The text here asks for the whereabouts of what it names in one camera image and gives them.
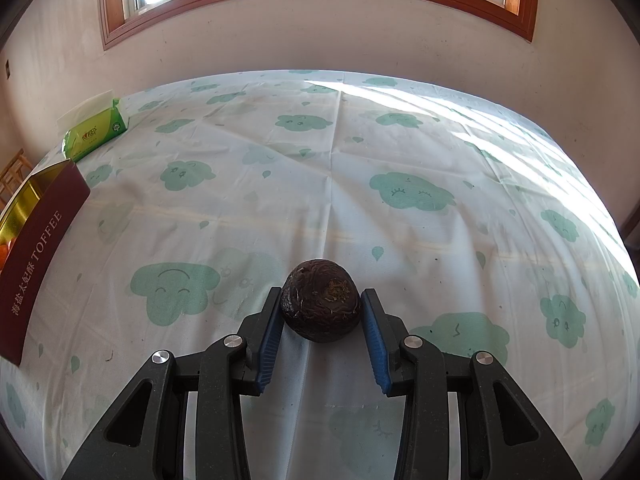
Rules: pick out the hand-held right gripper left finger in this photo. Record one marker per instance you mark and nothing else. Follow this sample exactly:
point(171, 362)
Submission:
point(267, 345)

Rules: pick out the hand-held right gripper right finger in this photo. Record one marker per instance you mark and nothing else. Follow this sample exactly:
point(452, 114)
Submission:
point(375, 345)

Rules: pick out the dark brown water chestnut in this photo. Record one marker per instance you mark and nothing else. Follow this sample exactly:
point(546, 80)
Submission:
point(320, 305)

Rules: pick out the dark red tin box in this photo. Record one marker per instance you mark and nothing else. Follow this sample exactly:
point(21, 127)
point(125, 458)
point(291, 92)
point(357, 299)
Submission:
point(35, 270)

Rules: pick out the green tissue pack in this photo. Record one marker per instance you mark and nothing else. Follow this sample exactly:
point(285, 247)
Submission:
point(95, 132)

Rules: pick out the wooden chair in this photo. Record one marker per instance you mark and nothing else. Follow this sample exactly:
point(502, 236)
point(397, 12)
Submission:
point(11, 172)

